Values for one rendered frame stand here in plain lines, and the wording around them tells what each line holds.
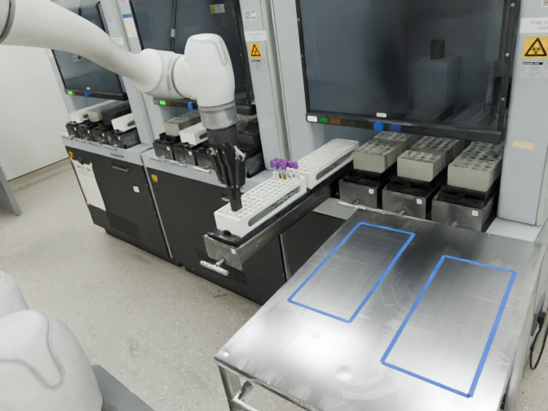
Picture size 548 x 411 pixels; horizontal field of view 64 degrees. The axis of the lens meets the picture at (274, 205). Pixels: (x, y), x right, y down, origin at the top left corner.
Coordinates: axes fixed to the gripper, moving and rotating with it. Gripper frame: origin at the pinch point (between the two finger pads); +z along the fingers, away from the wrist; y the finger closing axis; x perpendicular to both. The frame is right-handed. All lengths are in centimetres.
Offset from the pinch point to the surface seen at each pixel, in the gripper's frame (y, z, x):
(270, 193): -1.1, 4.3, -12.6
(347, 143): -2, 4, -54
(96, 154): 152, 23, -37
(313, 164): -1.0, 3.8, -34.5
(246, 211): -3.1, 3.7, -0.4
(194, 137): 66, 5, -41
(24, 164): 350, 70, -60
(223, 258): 0.3, 14.8, 8.1
